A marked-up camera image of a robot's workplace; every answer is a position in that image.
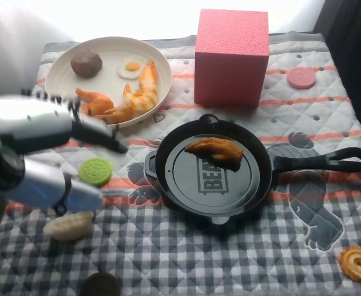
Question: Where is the pink sandwich cookie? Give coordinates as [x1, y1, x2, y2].
[287, 67, 316, 91]

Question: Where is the toy fried pastry piece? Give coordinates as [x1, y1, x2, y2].
[185, 137, 244, 173]

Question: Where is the brown toy meat patty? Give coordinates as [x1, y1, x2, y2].
[70, 51, 103, 77]

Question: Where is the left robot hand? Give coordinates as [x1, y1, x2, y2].
[0, 89, 129, 216]

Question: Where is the green sandwich cookie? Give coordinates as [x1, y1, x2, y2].
[79, 157, 113, 188]

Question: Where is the toy shrimp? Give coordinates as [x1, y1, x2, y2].
[138, 59, 159, 93]
[123, 82, 159, 112]

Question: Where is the dark brown sandwich cookie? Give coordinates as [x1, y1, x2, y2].
[80, 272, 121, 296]

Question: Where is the swirl butter cookie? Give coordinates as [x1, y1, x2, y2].
[339, 246, 361, 283]

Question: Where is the cream round plate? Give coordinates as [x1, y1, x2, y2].
[44, 36, 173, 129]

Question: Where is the grey quilt with bear print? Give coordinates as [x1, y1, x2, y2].
[0, 32, 361, 296]

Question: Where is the black frying pan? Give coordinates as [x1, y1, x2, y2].
[144, 113, 361, 234]

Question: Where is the red cube box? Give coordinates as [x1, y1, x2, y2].
[194, 8, 270, 108]

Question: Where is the toy fried chicken piece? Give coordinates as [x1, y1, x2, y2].
[93, 103, 135, 125]

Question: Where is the white toy dumpling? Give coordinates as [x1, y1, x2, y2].
[43, 211, 94, 241]

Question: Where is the black curtain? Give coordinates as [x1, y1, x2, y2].
[311, 0, 361, 152]

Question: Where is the toy fried chicken drumstick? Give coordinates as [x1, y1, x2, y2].
[75, 88, 115, 117]

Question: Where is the toy fried egg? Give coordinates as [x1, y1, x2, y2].
[117, 57, 146, 80]

